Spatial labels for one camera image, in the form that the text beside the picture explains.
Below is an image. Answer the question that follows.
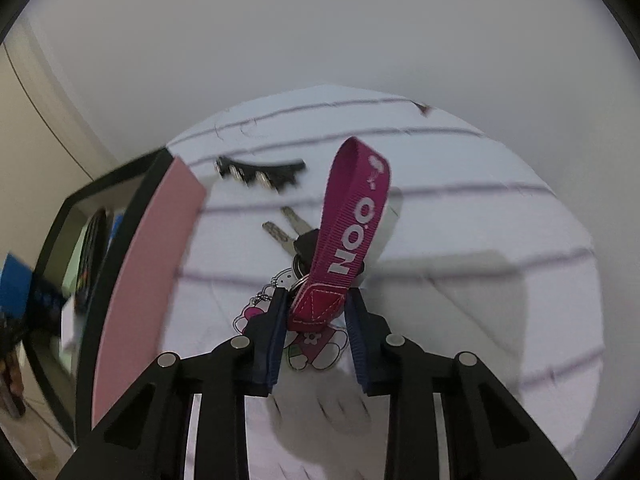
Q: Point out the blue and black steel tumbler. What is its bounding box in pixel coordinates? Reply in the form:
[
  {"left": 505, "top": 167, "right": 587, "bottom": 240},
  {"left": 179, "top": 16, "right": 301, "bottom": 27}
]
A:
[{"left": 1, "top": 254, "right": 66, "bottom": 341}]

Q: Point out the black tv remote control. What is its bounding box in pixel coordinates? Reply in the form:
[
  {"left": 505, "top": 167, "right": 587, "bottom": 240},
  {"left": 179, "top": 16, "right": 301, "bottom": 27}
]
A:
[{"left": 75, "top": 208, "right": 107, "bottom": 315}]

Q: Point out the pink keychain with keys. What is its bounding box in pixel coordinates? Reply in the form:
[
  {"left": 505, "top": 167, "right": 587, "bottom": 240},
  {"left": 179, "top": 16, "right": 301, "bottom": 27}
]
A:
[{"left": 242, "top": 138, "right": 390, "bottom": 384}]

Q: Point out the white usb charger cube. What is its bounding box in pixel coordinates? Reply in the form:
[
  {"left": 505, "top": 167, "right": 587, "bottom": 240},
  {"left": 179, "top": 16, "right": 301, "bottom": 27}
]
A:
[{"left": 58, "top": 304, "right": 86, "bottom": 377}]

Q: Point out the clear tube with blue cap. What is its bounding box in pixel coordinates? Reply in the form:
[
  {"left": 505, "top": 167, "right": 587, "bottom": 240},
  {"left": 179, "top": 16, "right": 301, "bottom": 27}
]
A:
[{"left": 107, "top": 210, "right": 125, "bottom": 248}]

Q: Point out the pink box with black rim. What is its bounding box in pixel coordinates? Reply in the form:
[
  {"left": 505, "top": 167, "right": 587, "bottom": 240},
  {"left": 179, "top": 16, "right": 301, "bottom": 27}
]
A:
[{"left": 23, "top": 148, "right": 206, "bottom": 443}]

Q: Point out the white striped cloud tablecloth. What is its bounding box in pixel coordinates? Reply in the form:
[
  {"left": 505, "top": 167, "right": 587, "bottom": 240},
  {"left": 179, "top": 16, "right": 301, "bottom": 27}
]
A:
[{"left": 162, "top": 84, "right": 603, "bottom": 479}]

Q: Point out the black hair clip with pearls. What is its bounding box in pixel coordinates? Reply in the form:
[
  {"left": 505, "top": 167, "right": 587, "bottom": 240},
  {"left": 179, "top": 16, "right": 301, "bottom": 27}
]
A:
[{"left": 215, "top": 156, "right": 307, "bottom": 193}]

